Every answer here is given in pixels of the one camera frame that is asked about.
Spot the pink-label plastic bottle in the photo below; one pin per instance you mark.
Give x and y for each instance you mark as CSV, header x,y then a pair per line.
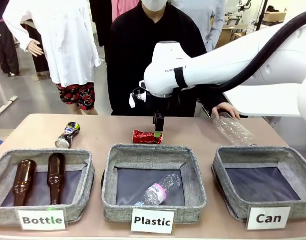
x,y
157,190

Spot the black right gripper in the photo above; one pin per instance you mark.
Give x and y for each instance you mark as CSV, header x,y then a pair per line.
x,y
159,121

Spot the crushed dark printed can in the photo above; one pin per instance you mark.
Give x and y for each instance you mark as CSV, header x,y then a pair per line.
x,y
68,135

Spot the crushed red can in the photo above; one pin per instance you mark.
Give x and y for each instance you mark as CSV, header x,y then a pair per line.
x,y
142,137

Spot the brown glass bottle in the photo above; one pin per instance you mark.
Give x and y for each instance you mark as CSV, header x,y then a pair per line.
x,y
55,175
24,180

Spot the cardboard box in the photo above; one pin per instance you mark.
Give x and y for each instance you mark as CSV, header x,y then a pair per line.
x,y
275,16

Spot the white table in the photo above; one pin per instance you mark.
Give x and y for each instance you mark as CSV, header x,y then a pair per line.
x,y
255,102

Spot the white shirt on mannequin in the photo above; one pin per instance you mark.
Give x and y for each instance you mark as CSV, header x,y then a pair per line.
x,y
63,37

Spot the grey fabric basket labelled Plastic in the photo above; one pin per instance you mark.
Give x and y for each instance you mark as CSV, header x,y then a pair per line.
x,y
152,155

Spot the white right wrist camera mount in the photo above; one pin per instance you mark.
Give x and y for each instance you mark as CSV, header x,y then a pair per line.
x,y
136,97

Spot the person's left hand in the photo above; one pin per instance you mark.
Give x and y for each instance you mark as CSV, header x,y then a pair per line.
x,y
227,108

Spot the light grey-blue shirt figure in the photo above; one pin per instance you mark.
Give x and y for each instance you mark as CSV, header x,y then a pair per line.
x,y
212,20

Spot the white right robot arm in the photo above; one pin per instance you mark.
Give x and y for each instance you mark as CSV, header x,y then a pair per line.
x,y
217,62

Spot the dark clothed figure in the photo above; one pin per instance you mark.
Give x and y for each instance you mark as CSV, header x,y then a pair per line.
x,y
5,45

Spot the mannequin hand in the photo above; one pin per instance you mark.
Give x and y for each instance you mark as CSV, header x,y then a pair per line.
x,y
35,48

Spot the grey fabric basket labelled Can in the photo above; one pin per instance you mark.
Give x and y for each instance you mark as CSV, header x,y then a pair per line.
x,y
232,207

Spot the person in black clothes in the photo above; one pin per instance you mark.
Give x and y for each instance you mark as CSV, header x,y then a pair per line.
x,y
127,50

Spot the large clear plastic bottle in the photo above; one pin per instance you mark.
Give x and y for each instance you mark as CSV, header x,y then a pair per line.
x,y
232,128

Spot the white Can label card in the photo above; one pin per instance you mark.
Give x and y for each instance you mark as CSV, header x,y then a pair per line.
x,y
268,218

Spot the white desk leg frame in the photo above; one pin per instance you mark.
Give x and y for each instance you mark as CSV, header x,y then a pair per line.
x,y
8,101

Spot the white face mask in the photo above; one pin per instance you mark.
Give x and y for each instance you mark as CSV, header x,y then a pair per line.
x,y
154,4

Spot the white Plastic label card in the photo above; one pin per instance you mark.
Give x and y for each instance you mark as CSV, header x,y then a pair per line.
x,y
152,221

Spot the black stand pole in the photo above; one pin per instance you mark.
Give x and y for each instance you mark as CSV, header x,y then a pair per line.
x,y
262,12

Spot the red floral shorts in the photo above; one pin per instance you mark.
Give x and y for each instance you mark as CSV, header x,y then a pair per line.
x,y
78,93

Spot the white Bottle label card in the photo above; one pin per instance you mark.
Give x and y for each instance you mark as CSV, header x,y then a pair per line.
x,y
41,220

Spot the pink garment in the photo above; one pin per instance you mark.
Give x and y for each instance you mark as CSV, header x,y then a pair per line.
x,y
122,6

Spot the grey fabric basket labelled Bottle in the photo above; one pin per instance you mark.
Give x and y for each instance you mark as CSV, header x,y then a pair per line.
x,y
8,215

